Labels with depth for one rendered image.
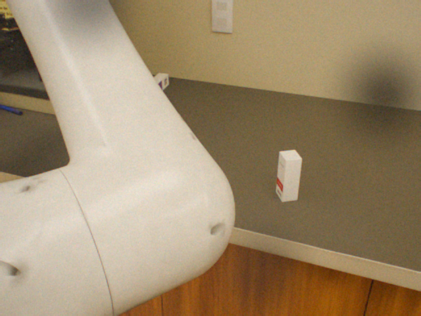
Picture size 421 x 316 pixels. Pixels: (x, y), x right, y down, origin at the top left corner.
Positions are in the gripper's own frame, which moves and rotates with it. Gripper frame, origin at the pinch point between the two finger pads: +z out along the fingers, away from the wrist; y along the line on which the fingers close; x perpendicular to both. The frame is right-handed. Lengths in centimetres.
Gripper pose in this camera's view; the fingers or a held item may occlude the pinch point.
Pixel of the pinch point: (17, 27)
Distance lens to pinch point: 126.5
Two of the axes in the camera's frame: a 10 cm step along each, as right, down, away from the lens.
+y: -0.1, -8.6, -5.1
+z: 3.6, -4.8, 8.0
